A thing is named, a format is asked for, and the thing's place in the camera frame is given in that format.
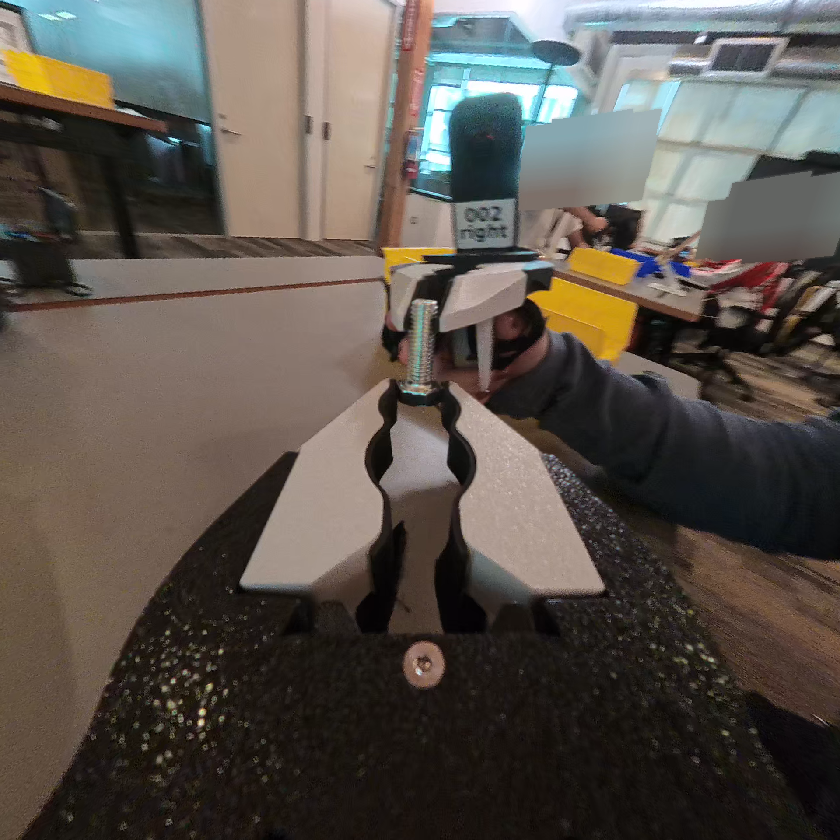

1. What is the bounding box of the white door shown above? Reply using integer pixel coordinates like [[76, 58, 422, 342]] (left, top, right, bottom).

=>
[[203, 0, 317, 240], [320, 0, 403, 240]]

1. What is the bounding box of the blue plastic bin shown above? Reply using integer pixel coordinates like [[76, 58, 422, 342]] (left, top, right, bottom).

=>
[[613, 249, 691, 280]]

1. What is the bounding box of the grey table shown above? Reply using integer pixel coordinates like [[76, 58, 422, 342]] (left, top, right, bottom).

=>
[[558, 262, 711, 324]]

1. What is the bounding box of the silver hex bolt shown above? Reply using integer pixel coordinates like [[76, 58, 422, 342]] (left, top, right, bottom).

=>
[[395, 298, 442, 408]]

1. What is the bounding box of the person's right hand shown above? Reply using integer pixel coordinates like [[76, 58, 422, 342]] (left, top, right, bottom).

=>
[[486, 303, 560, 401]]

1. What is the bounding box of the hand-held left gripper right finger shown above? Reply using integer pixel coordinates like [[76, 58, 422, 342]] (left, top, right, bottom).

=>
[[436, 381, 606, 631]]

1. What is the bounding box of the wooden desk with black legs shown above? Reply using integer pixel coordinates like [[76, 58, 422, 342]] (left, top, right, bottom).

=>
[[0, 82, 168, 260]]

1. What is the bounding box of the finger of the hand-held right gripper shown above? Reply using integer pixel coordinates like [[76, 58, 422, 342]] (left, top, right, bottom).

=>
[[389, 262, 455, 329], [438, 266, 529, 333]]

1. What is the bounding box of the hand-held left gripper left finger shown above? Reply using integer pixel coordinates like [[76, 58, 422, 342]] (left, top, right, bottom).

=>
[[239, 379, 408, 631]]

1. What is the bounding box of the ceiling air vent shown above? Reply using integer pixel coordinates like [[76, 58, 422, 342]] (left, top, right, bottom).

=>
[[709, 36, 788, 77]]

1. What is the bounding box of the person's right forearm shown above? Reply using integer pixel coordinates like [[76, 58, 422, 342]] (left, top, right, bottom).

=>
[[489, 331, 840, 562]]

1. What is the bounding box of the black round lamp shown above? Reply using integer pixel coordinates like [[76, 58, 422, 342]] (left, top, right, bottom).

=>
[[532, 39, 582, 68]]

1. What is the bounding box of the wooden post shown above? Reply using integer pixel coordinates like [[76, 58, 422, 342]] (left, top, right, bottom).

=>
[[377, 0, 435, 247]]

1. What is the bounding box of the yellow plastic bin with divider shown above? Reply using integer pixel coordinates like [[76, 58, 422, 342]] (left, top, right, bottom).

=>
[[382, 246, 639, 366]]

